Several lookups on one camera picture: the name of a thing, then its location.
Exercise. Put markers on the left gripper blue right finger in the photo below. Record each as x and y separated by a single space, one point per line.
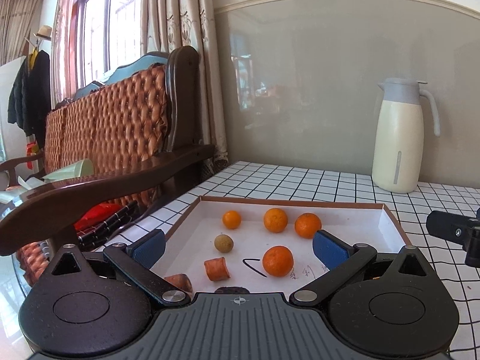
344 262

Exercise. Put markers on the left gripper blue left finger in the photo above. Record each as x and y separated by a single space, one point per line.
134 262

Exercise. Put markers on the carrot end piece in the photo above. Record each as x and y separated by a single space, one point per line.
180 281

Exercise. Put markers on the large orange pale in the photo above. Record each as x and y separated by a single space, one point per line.
307 224

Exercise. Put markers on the dark red-orange tangerine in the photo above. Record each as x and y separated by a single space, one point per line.
278 261

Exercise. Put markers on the yellow-orange tangerine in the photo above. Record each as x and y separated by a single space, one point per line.
275 220

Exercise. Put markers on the small brown kiwi fruit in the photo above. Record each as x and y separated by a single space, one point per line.
223 243

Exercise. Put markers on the small orange front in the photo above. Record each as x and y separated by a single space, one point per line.
231 220

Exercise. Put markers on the white black grid tablecloth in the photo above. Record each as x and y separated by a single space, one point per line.
253 180

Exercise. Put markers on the red plastic bag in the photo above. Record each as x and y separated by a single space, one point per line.
96 215

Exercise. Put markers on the brown shallow cardboard box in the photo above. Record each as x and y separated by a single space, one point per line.
190 241

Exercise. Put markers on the cream thermos jug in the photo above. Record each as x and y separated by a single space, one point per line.
399 143

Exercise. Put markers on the pale green cup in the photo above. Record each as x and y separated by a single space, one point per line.
78 169

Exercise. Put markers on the orange tufted sofa cushion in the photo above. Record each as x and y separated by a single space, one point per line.
115 126

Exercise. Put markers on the black hanging jacket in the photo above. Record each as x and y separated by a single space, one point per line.
29 101

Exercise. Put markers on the straw hat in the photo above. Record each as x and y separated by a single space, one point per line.
44 33

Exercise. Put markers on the beige patterned curtain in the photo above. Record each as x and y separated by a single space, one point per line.
185 31

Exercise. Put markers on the dark wooden sofa frame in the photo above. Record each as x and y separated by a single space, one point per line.
48 213

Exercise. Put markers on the wooden window frame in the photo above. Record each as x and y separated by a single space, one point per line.
79 53

